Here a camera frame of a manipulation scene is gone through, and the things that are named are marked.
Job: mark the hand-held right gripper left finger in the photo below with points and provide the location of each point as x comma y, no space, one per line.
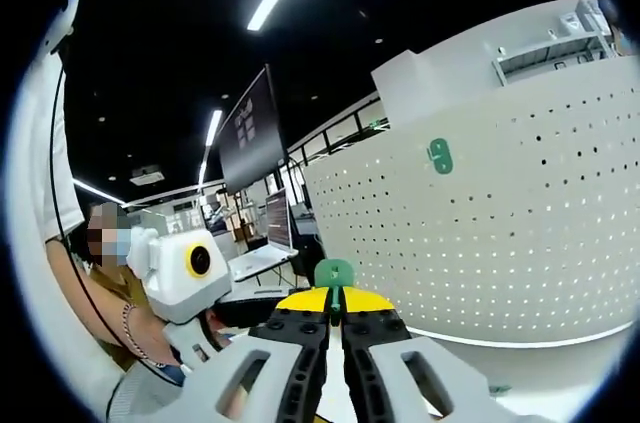
300,368

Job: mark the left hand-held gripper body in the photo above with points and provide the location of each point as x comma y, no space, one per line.
170,283

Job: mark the person's white shirt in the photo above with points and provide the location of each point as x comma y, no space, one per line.
35,168

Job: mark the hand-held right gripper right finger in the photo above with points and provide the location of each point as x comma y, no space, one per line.
370,373

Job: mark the large dark hanging screen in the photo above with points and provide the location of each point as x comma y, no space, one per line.
252,133

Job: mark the ceiling cassette unit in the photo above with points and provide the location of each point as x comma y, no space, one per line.
147,174

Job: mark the computer monitor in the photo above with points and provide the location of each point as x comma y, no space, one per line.
278,220

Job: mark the white perforated mounting plate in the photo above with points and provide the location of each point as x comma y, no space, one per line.
500,243

